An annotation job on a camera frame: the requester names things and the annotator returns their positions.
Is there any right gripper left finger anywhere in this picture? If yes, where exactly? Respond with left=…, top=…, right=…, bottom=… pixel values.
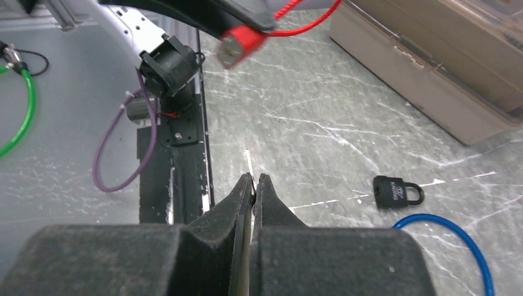
left=1, top=174, right=253, bottom=295

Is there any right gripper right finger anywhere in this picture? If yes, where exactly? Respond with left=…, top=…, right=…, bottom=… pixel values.
left=249, top=174, right=436, bottom=295

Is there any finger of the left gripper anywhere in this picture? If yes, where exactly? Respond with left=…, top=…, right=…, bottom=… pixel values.
left=99, top=0, right=276, bottom=38

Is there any red cable lock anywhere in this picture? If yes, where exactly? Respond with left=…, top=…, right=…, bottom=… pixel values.
left=216, top=0, right=342, bottom=70

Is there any silver key bunch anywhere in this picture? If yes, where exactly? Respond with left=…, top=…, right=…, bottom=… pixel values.
left=245, top=149, right=257, bottom=195

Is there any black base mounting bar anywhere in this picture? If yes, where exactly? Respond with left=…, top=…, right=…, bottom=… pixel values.
left=124, top=28, right=215, bottom=226

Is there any black padlock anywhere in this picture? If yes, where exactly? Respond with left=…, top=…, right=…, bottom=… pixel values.
left=373, top=176, right=425, bottom=209

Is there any brown translucent tool box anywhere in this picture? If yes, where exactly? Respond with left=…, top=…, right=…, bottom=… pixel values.
left=329, top=0, right=522, bottom=145

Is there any aluminium frame rail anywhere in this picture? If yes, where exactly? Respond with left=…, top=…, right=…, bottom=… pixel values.
left=1, top=0, right=97, bottom=33

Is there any blue cable lock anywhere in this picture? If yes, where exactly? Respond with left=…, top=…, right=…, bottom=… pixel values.
left=391, top=213, right=496, bottom=296

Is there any green cable lock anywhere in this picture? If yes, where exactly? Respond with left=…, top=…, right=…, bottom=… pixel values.
left=1, top=41, right=51, bottom=159

